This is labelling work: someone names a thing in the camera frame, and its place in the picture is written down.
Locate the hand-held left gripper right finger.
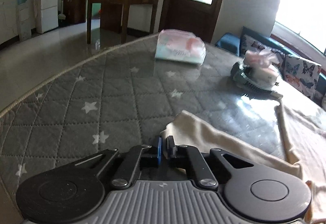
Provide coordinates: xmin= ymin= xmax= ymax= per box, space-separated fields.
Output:
xmin=166 ymin=135 xmax=255 ymax=190

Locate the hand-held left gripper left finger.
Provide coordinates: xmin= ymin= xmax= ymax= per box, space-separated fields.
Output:
xmin=74 ymin=136 xmax=163 ymax=189

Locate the cream knit garment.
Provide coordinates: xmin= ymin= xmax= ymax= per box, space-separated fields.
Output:
xmin=160 ymin=105 xmax=326 ymax=224

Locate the pink and white tissue packet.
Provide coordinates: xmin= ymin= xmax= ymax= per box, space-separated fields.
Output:
xmin=154 ymin=29 xmax=206 ymax=66

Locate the white box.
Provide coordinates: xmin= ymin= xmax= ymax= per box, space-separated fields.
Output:
xmin=252 ymin=65 xmax=279 ymax=87

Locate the blue sofa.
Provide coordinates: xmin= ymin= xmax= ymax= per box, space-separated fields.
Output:
xmin=215 ymin=26 xmax=326 ymax=110

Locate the dark wooden door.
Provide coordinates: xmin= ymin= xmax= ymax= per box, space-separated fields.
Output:
xmin=163 ymin=0 xmax=232 ymax=43

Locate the butterfly print pillow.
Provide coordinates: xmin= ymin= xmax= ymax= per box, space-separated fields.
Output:
xmin=283 ymin=54 xmax=323 ymax=98
xmin=241 ymin=33 xmax=286 ymax=66

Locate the white broom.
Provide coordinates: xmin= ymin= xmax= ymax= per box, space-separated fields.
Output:
xmin=58 ymin=0 xmax=66 ymax=21

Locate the white refrigerator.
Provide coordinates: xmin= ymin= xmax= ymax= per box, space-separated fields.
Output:
xmin=36 ymin=0 xmax=60 ymax=34

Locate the white water dispenser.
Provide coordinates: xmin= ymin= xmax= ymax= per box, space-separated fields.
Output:
xmin=17 ymin=0 xmax=32 ymax=41

